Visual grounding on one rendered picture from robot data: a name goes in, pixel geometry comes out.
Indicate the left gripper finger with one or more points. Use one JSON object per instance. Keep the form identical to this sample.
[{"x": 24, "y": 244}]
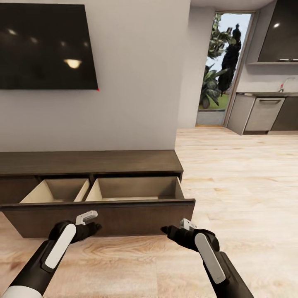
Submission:
[{"x": 98, "y": 227}]

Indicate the fixed window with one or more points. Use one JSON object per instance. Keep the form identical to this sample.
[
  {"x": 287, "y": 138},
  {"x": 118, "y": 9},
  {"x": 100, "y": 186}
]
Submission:
[{"x": 229, "y": 35}]

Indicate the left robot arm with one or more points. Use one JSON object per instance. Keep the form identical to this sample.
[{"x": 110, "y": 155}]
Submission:
[{"x": 35, "y": 277}]

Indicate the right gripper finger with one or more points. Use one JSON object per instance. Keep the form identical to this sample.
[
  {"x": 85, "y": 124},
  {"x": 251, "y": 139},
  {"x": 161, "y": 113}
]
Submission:
[{"x": 165, "y": 229}]

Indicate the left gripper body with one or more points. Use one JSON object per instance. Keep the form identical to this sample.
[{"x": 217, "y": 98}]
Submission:
[{"x": 88, "y": 230}]

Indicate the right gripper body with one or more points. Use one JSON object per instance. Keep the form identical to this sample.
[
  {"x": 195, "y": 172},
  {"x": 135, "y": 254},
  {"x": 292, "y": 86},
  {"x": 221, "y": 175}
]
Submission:
[{"x": 177, "y": 235}]

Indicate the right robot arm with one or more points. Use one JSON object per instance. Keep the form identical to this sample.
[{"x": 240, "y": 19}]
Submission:
[{"x": 224, "y": 278}]

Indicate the wall mounted tv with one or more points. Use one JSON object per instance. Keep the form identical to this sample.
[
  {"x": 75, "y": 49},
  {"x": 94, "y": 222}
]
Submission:
[{"x": 45, "y": 47}]

